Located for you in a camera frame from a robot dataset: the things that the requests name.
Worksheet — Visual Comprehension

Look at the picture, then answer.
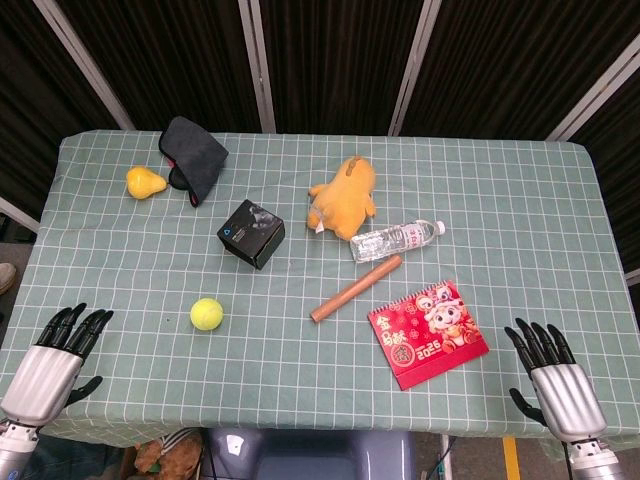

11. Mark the red 2026 desk calendar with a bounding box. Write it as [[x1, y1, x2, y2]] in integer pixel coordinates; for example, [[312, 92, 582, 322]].
[[367, 279, 490, 392]]

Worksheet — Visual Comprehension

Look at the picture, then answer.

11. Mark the black pouch with red trim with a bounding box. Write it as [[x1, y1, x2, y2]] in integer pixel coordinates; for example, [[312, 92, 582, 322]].
[[168, 162, 194, 194]]

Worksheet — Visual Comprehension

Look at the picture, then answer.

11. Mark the dark grey folded cloth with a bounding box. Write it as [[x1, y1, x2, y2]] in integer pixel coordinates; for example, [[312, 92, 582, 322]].
[[158, 116, 230, 208]]

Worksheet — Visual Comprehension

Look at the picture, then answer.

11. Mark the white table leg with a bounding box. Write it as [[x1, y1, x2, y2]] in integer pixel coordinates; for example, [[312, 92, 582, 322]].
[[440, 434, 455, 480]]

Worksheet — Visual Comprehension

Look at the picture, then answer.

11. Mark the yellow toy pear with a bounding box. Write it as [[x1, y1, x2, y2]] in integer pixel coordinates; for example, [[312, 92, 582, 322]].
[[125, 166, 168, 201]]

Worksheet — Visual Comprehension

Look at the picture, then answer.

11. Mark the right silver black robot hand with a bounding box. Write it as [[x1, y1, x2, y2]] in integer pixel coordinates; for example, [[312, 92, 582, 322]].
[[503, 318, 609, 444]]

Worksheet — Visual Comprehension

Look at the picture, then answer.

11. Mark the clear plastic water bottle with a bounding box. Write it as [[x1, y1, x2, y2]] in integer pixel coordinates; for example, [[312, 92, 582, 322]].
[[349, 219, 447, 264]]

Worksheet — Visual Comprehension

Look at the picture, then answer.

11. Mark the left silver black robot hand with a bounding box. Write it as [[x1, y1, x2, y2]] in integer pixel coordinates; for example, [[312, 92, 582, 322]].
[[0, 302, 115, 429]]

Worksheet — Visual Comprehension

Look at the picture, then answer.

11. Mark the grey-blue robot torso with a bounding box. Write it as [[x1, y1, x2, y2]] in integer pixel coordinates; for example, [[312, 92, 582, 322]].
[[202, 427, 416, 480]]

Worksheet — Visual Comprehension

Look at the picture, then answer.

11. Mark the yellow tennis ball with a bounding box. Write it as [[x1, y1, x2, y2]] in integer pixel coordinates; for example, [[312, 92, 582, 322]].
[[189, 297, 225, 332]]

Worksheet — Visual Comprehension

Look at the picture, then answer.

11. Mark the wooden round stick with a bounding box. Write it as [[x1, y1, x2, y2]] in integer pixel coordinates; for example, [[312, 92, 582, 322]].
[[310, 254, 404, 325]]

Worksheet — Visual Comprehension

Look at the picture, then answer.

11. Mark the white partition post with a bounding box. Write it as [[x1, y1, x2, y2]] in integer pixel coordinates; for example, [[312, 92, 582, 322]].
[[0, 196, 41, 234], [387, 0, 444, 137], [545, 34, 640, 142], [237, 0, 277, 134], [33, 0, 135, 131]]

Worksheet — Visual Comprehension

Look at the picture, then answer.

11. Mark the yellow plush toy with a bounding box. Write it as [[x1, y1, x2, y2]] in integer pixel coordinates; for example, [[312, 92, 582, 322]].
[[307, 155, 377, 243]]

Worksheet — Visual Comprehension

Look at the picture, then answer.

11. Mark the brown plush toy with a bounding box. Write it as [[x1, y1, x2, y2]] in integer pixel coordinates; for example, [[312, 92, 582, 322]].
[[133, 429, 204, 476]]

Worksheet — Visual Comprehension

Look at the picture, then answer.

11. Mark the black box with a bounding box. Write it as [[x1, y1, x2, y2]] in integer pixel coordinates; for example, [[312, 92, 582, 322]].
[[216, 199, 286, 271]]

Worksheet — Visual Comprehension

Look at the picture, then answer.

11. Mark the green checked tablecloth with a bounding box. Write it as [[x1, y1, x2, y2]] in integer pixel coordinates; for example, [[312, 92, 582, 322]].
[[0, 130, 640, 449]]

